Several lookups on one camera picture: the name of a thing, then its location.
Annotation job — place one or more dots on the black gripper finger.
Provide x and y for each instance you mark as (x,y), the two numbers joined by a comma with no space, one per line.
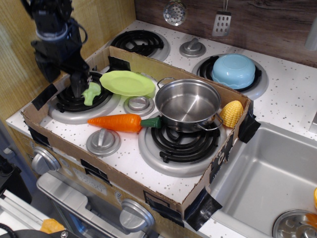
(47,68)
(79,82)

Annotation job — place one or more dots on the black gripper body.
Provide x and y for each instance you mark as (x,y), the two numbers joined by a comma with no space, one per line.
(64,50)

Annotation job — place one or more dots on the green toy broccoli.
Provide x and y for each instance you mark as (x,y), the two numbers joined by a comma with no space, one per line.
(94,89)

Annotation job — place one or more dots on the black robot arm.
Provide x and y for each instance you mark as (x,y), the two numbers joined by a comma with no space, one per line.
(50,16)

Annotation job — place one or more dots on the front left black burner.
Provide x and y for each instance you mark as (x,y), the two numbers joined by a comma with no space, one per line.
(67,109)

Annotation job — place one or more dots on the black burner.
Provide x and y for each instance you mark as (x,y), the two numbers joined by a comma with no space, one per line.
(67,109)
(180,154)
(254,91)
(143,42)

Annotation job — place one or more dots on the light green plastic plate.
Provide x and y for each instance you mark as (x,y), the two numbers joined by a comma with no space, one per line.
(127,83)

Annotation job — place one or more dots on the silver knob front stovetop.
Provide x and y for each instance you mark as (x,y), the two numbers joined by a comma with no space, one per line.
(103,143)

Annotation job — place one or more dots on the silver knob stovetop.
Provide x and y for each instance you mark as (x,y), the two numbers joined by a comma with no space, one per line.
(103,143)
(192,49)
(140,105)

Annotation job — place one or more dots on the orange toy carrot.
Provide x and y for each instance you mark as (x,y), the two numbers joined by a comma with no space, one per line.
(125,122)

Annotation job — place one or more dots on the silver knob middle stovetop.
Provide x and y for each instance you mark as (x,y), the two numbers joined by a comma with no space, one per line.
(140,105)

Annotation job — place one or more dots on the back left black burner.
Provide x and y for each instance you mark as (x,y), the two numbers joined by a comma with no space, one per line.
(143,42)

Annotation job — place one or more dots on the silver oven knob left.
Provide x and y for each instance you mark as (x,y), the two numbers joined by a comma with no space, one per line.
(43,161)

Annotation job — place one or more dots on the silver oven knob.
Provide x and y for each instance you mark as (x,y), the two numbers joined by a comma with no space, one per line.
(43,161)
(134,217)

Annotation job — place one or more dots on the stainless steel pot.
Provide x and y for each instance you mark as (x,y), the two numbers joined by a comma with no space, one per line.
(189,105)

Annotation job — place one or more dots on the hanging metal strainer ladle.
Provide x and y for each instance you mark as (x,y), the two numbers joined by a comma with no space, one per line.
(175,12)

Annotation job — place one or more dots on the silver knob back stovetop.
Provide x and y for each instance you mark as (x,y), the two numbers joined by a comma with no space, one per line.
(192,49)

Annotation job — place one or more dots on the front right black burner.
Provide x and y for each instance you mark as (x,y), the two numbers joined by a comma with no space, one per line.
(180,154)

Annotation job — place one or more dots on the back right black burner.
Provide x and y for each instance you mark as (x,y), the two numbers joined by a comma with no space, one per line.
(254,91)

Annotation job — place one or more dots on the silver oven knob right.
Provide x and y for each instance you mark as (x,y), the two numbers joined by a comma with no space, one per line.
(134,217)

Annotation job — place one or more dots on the orange object bottom left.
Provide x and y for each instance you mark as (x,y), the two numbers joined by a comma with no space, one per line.
(50,226)

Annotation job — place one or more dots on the hanging metal spatula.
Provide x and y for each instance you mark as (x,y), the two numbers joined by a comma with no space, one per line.
(222,22)

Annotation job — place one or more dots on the light blue plastic bowl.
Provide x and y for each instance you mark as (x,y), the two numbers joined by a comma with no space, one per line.
(234,70)

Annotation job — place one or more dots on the yellow toy corn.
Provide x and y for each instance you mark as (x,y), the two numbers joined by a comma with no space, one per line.
(231,113)

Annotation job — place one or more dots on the cardboard fence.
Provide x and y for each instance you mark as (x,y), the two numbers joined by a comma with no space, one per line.
(173,199)

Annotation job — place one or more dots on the silver sink basin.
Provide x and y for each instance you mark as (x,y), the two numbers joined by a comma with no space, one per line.
(276,171)

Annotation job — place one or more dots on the sink drain strainer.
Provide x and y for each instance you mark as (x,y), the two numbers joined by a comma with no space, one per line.
(293,224)

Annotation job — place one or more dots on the orange toy in sink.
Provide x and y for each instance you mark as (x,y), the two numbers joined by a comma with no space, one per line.
(312,218)

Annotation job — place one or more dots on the silver oven door handle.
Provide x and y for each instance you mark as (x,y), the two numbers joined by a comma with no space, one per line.
(84,213)

